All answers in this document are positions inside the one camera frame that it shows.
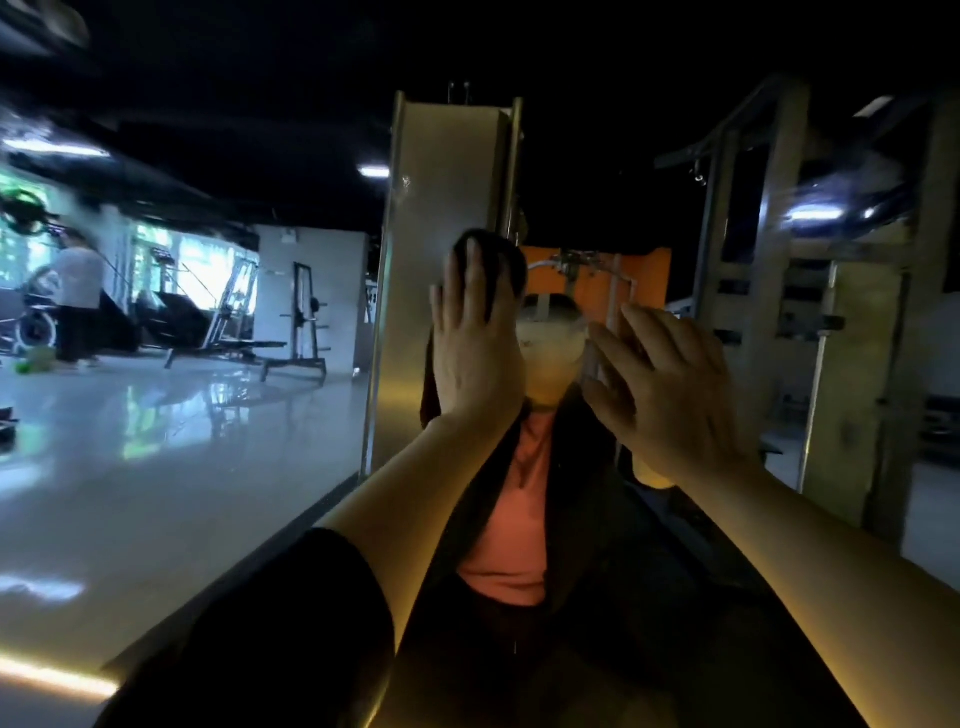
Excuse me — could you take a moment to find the person's left hand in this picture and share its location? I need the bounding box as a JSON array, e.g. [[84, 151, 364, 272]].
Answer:
[[427, 237, 530, 440]]

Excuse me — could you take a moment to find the person's right hand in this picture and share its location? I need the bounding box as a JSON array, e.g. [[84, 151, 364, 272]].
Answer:
[[579, 303, 755, 492]]

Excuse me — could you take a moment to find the large wall mirror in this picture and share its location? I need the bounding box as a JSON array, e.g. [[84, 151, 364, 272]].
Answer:
[[0, 0, 960, 728]]

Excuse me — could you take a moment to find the person's right forearm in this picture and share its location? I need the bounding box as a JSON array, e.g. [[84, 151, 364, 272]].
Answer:
[[687, 454, 960, 728]]

